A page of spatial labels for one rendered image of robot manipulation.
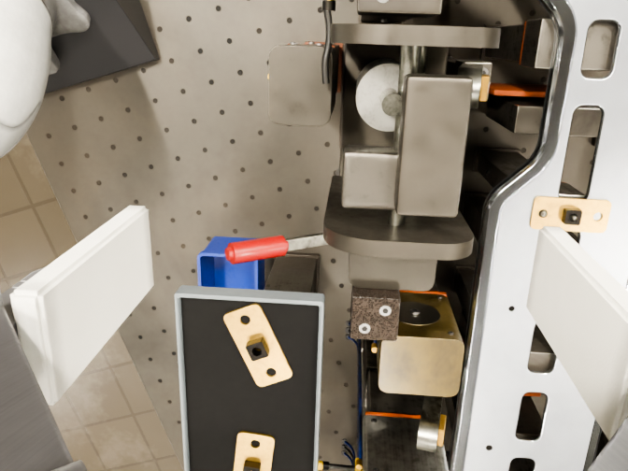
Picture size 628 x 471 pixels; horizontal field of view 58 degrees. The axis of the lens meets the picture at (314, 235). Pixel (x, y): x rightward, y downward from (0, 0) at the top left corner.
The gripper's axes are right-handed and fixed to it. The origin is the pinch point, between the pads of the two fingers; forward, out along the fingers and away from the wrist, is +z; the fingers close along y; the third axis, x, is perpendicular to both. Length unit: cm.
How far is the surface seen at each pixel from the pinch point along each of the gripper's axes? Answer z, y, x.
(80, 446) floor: 146, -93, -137
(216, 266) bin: 76, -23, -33
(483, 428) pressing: 46, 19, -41
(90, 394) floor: 146, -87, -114
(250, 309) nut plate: 29.8, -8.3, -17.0
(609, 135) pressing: 46, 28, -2
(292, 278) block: 66, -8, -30
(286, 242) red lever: 33.6, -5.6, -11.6
